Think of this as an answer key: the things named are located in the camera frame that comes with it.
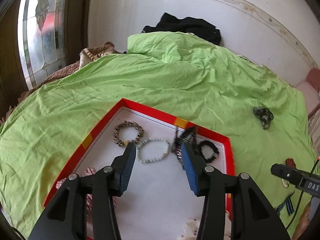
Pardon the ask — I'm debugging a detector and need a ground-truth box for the black cloth on bed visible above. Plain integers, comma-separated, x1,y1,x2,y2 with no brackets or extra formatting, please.
142,12,222,46

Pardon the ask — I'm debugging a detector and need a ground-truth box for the dark grey scrunchie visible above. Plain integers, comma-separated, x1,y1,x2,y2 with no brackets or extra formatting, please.
253,107,274,129

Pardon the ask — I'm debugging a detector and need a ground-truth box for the blue striped ribbon strap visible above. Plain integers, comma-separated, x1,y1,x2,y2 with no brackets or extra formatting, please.
274,192,296,217

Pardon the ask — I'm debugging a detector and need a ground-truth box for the white patterned scrunchie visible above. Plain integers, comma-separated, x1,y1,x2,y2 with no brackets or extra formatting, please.
177,211,232,240

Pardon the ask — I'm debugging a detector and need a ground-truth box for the black scrunchie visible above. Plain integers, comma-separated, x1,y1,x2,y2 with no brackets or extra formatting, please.
197,140,220,164

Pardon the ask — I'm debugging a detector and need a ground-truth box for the stained glass window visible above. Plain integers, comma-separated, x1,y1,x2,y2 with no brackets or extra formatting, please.
17,0,66,89

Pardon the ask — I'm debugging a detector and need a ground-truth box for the black beaded hair clip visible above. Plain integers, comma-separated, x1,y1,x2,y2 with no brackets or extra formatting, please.
171,126,197,170

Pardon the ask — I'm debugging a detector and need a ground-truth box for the pink plaid scrunchie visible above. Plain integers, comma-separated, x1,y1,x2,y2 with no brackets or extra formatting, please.
55,167,118,216

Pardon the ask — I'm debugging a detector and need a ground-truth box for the red white dotted scrunchie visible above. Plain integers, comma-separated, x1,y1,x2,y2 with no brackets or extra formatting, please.
285,158,296,169

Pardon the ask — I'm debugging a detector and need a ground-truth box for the white bead bracelet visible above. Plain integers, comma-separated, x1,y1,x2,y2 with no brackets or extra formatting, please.
137,137,171,164

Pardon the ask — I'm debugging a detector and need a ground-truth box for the brown knitted blanket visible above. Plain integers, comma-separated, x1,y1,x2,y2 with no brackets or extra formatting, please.
1,41,120,125

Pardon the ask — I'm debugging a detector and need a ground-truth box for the green bed sheet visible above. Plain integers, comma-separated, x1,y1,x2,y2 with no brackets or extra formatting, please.
1,32,316,237

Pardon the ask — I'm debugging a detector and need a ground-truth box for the leopard print scrunchie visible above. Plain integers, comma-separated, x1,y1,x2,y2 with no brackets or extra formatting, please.
113,120,144,147

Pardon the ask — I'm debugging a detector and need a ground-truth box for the red white cardboard tray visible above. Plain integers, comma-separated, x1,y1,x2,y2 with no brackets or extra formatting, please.
43,98,235,240

